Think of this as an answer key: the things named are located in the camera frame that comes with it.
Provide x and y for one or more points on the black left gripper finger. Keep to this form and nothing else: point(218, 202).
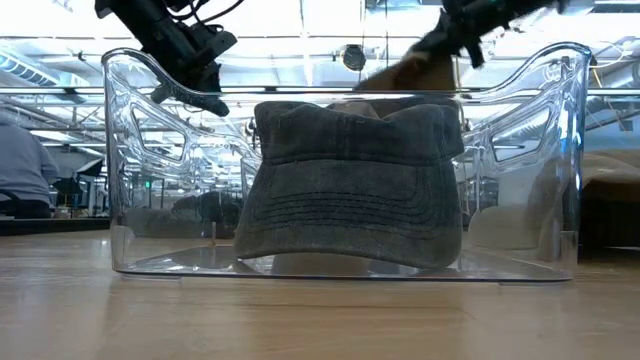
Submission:
point(200, 102)

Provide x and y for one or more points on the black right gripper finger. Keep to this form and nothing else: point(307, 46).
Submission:
point(440, 44)

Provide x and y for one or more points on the beige baseball cap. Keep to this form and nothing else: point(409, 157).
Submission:
point(505, 225)
point(425, 75)

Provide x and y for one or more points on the dark grey baseball cap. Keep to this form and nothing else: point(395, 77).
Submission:
point(350, 200)

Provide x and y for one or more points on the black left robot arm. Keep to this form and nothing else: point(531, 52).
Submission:
point(120, 7)

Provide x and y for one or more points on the round black ceiling fixture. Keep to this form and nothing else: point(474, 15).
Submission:
point(354, 57)

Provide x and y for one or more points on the person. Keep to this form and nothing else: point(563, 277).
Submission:
point(25, 165)

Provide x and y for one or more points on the black bench edge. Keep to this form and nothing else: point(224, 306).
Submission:
point(50, 226)

